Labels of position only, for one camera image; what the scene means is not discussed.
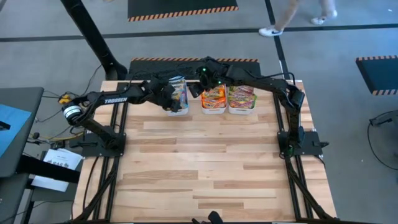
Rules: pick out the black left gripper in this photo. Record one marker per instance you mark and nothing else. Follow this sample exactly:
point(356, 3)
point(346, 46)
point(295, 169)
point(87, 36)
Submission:
point(163, 92)

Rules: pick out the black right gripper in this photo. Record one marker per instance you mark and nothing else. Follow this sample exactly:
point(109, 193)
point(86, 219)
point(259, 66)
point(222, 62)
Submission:
point(209, 76)

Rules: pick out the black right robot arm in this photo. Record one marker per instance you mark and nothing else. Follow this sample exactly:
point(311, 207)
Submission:
point(273, 85)

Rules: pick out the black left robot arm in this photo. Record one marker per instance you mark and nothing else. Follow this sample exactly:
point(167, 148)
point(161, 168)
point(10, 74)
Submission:
point(115, 100)

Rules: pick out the white plastic bin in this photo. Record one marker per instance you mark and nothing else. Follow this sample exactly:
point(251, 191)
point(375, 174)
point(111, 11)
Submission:
point(214, 111)
point(180, 112)
point(242, 111)

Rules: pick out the black mat hazard-striped edge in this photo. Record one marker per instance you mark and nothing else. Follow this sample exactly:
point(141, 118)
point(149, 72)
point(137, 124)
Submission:
point(149, 67)
point(180, 6)
point(379, 74)

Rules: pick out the yellow plug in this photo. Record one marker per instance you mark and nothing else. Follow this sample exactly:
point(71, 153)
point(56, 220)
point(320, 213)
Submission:
point(64, 99)

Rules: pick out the walking person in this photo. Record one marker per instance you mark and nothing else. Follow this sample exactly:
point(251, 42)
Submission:
point(287, 15)

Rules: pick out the white printed paper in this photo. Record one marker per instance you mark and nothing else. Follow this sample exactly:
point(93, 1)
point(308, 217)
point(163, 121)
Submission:
point(62, 158)

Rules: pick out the black crossbar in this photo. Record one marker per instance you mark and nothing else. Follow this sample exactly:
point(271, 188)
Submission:
point(46, 169)

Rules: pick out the grey side table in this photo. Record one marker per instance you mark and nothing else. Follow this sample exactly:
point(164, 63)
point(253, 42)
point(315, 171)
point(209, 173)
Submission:
point(28, 99)

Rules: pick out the blue sheet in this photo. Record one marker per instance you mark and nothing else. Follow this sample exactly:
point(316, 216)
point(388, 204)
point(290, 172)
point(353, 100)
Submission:
point(12, 124)

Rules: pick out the small black object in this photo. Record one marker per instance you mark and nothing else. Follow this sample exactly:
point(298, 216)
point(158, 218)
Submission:
point(3, 126)

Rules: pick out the grey shelf board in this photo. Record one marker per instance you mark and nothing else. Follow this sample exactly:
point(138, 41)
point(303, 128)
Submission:
point(12, 193)

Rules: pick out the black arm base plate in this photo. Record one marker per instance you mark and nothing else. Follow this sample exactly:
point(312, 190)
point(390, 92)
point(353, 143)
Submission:
point(90, 151)
point(311, 146)

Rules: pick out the black camera stand pole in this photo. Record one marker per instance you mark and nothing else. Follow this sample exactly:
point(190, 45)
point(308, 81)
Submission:
point(90, 31)

